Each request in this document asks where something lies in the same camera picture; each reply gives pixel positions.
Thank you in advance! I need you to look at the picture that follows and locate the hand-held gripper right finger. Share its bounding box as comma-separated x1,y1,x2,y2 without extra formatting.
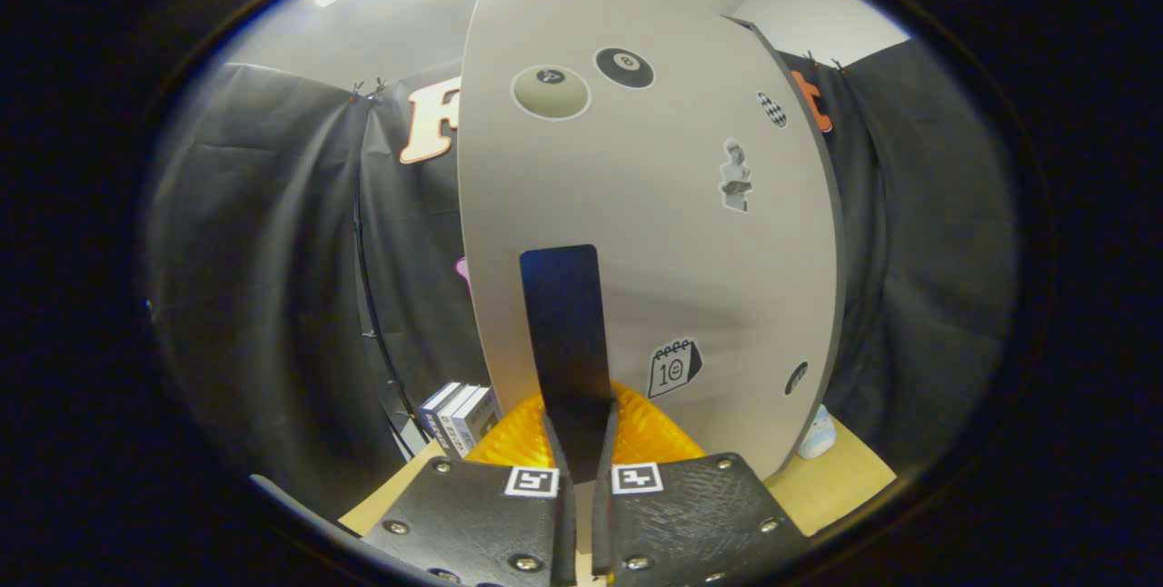
592,383,810,587

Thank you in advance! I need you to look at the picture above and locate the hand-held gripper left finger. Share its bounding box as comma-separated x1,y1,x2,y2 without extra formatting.
341,392,578,587

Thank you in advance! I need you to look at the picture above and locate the black door handle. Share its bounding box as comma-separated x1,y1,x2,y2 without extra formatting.
520,244,619,483

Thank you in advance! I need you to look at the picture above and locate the light grey cabinet door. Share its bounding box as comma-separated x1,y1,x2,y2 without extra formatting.
457,0,846,481

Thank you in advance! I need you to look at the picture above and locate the white and blue soft item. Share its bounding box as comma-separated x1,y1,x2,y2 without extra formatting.
798,405,837,461

